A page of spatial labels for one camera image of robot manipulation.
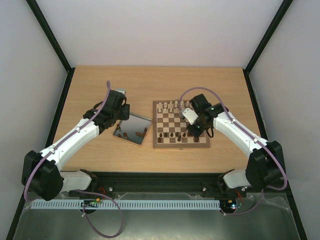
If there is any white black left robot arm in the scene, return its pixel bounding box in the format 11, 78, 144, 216
21, 88, 130, 201

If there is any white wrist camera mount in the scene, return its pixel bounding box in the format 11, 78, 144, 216
116, 88, 126, 95
180, 107, 198, 125

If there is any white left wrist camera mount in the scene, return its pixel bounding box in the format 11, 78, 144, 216
116, 88, 126, 95

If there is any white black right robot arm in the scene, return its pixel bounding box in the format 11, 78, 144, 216
180, 94, 288, 196

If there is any light blue slotted cable duct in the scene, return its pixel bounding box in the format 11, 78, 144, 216
30, 199, 221, 211

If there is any wooden chess board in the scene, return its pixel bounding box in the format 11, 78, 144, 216
152, 100, 211, 149

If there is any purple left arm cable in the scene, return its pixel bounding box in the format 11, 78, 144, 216
22, 80, 124, 237

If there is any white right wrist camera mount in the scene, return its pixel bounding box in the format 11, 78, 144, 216
180, 107, 198, 125

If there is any black aluminium frame rail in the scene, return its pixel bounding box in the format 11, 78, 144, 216
24, 172, 291, 198

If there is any metal tin tray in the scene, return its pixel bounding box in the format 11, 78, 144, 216
112, 112, 153, 146

